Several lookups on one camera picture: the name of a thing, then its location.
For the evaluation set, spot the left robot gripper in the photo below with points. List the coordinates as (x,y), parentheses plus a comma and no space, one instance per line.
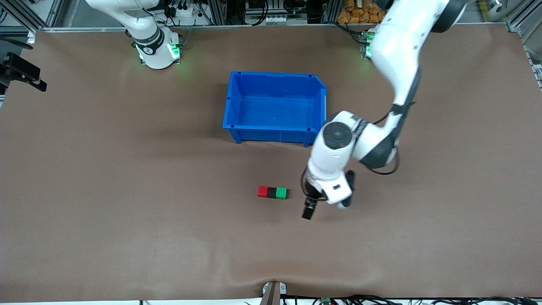
(312,200)

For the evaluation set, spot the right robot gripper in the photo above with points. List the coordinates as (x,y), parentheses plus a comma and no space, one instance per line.
(17,67)

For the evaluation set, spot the green cube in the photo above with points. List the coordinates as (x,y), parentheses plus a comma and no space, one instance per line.
(281,193)

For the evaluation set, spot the red cube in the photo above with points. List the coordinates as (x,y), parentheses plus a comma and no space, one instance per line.
(262,192)

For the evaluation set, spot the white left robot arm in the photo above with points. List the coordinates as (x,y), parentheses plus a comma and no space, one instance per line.
(398,46)

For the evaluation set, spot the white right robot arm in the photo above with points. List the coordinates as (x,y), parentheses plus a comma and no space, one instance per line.
(156,55)

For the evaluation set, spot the black cube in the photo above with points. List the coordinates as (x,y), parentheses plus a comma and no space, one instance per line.
(272,192)

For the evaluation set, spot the blue plastic storage bin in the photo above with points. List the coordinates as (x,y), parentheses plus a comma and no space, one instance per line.
(275,112)

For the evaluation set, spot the metal table clamp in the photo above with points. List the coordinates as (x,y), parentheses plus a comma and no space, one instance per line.
(273,292)

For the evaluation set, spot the small green circuit board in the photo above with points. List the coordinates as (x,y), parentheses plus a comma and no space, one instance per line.
(325,300)

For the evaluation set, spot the white power strip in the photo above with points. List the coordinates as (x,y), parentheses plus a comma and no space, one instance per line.
(186,15)

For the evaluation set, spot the brown table mat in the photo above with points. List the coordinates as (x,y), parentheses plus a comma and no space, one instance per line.
(127,237)

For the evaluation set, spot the black silver electronics box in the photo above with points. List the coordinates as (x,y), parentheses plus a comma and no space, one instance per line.
(275,10)

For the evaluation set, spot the orange plastic packets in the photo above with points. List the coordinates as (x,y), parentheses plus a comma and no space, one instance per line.
(360,12)

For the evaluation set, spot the aluminium frame post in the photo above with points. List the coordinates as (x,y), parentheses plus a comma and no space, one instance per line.
(332,10)
(218,12)

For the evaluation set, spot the aluminium side rail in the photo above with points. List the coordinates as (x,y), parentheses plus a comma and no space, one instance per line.
(534,63)

